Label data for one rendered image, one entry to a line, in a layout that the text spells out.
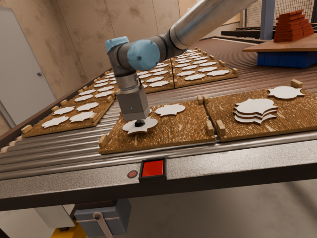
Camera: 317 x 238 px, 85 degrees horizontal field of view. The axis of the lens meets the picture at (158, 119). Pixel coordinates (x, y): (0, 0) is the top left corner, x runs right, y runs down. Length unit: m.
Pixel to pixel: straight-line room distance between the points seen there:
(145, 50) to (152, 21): 4.90
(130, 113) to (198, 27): 0.34
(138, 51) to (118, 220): 0.49
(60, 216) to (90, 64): 5.20
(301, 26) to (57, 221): 1.73
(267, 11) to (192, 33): 2.12
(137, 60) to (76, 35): 5.31
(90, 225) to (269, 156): 0.57
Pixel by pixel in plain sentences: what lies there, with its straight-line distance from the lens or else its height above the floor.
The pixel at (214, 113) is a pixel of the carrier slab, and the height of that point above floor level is 0.94.
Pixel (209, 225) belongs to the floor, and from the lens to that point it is 1.48.
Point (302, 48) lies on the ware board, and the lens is 1.28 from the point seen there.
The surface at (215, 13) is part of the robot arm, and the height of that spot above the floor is 1.28.
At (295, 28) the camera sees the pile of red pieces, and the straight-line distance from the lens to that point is 1.58.
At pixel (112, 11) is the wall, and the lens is 5.48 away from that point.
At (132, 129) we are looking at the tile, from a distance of 0.64.
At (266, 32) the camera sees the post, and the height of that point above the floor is 1.02.
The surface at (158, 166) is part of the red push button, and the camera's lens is 0.51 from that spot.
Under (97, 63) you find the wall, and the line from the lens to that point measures 5.64.
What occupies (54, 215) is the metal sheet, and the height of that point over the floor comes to 0.80.
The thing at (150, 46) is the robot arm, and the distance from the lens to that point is 0.47.
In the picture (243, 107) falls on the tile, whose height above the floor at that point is 0.97.
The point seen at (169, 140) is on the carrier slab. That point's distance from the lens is 0.60.
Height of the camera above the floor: 1.26
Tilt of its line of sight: 26 degrees down
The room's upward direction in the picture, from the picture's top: 13 degrees counter-clockwise
